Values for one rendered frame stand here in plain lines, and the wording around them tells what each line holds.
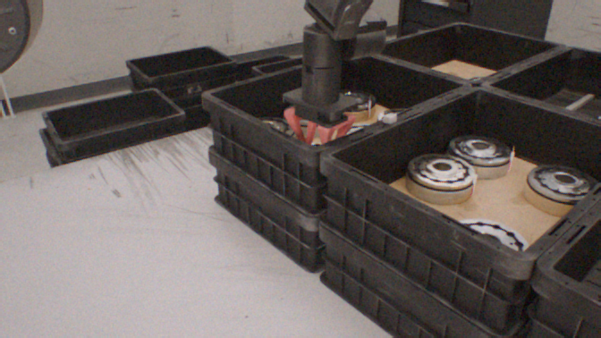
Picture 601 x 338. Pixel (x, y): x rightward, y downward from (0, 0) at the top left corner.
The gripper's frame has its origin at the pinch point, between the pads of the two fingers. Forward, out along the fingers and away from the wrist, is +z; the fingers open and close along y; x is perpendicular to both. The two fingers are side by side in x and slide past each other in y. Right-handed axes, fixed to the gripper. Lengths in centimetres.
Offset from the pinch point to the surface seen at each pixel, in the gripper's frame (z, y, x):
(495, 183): 3.5, -23.1, -16.9
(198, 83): 35, 118, -61
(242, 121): -4.9, 9.0, 7.8
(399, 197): -6.0, -21.4, 10.6
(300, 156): -4.2, -4.5, 9.2
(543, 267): -6.2, -38.2, 11.7
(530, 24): 16, 34, -194
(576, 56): -6, -18, -68
